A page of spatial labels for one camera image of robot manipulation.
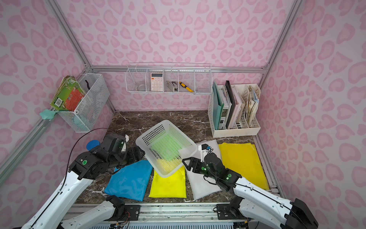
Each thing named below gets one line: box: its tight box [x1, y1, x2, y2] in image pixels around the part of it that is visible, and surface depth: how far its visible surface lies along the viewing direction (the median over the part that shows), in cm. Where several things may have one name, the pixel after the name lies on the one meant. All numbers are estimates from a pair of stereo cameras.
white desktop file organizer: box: [207, 83, 262, 138], surface depth 97 cm
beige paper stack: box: [246, 84, 260, 127], surface depth 95 cm
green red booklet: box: [50, 75, 87, 112], surface depth 73 cm
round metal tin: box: [135, 83, 146, 92], surface depth 99 cm
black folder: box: [225, 80, 236, 130], surface depth 92 cm
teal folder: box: [212, 81, 225, 131], surface depth 88 cm
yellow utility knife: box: [178, 81, 194, 93], surface depth 100 cm
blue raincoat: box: [104, 159, 153, 202], surface depth 82 cm
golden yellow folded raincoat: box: [218, 142, 270, 190], surface depth 96 cm
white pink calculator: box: [150, 72, 164, 92], surface depth 97 cm
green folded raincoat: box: [149, 134, 183, 160], surface depth 97 cm
